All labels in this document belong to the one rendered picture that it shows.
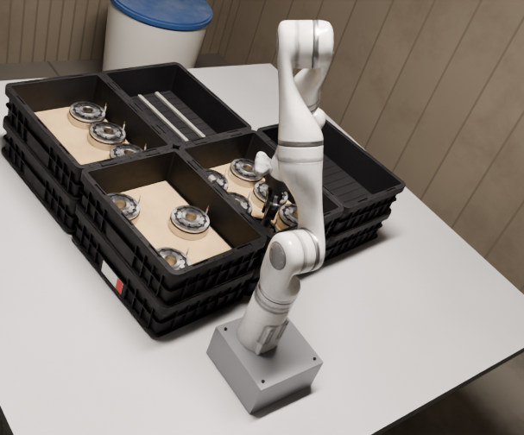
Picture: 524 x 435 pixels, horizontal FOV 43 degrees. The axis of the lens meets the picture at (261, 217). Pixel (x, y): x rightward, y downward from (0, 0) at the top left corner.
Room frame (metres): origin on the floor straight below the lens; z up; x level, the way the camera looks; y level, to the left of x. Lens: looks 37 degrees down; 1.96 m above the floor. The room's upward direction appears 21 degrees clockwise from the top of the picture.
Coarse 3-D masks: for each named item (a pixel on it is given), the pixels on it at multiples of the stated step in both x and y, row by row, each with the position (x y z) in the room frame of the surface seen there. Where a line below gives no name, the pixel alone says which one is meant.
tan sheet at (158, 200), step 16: (128, 192) 1.39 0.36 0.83; (144, 192) 1.41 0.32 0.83; (160, 192) 1.44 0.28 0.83; (176, 192) 1.47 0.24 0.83; (144, 208) 1.35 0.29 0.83; (160, 208) 1.38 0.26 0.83; (144, 224) 1.29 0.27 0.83; (160, 224) 1.31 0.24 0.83; (160, 240) 1.26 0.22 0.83; (176, 240) 1.28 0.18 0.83; (192, 240) 1.30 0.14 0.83; (208, 240) 1.33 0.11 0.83; (192, 256) 1.25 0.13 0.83; (208, 256) 1.27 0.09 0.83
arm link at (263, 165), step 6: (258, 156) 1.45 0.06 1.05; (264, 156) 1.46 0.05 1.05; (258, 162) 1.42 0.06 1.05; (264, 162) 1.43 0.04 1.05; (270, 162) 1.44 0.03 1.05; (276, 162) 1.41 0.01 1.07; (258, 168) 1.39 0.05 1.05; (264, 168) 1.40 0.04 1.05; (270, 168) 1.42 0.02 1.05; (276, 168) 1.41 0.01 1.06; (258, 174) 1.39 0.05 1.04; (264, 174) 1.40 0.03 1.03; (270, 174) 1.42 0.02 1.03; (276, 174) 1.41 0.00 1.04; (282, 180) 1.41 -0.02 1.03
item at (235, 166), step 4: (236, 160) 1.68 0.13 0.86; (240, 160) 1.69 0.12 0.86; (244, 160) 1.70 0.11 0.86; (248, 160) 1.70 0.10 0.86; (232, 164) 1.65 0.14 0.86; (236, 164) 1.66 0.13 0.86; (240, 164) 1.66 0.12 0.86; (252, 164) 1.69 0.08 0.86; (232, 168) 1.63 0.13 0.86; (236, 168) 1.64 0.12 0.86; (236, 172) 1.62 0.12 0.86; (240, 172) 1.63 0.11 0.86; (240, 176) 1.61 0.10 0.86; (244, 176) 1.61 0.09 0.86; (248, 176) 1.63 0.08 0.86; (252, 176) 1.63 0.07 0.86; (256, 176) 1.64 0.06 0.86; (252, 180) 1.62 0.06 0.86
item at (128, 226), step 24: (96, 168) 1.31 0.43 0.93; (192, 168) 1.46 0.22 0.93; (96, 192) 1.23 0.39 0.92; (216, 192) 1.40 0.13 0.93; (120, 216) 1.18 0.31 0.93; (240, 216) 1.34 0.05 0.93; (144, 240) 1.13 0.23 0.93; (264, 240) 1.29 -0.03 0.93; (168, 264) 1.08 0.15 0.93; (192, 264) 1.11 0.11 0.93; (216, 264) 1.16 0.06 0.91
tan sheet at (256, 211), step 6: (210, 168) 1.63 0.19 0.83; (216, 168) 1.64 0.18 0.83; (222, 168) 1.66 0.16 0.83; (228, 168) 1.67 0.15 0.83; (228, 180) 1.61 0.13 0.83; (264, 180) 1.68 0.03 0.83; (234, 186) 1.59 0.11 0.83; (240, 186) 1.60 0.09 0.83; (240, 192) 1.57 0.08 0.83; (246, 192) 1.59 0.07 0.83; (252, 204) 1.54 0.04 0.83; (252, 210) 1.52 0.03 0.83; (258, 210) 1.53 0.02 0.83; (258, 216) 1.50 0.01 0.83
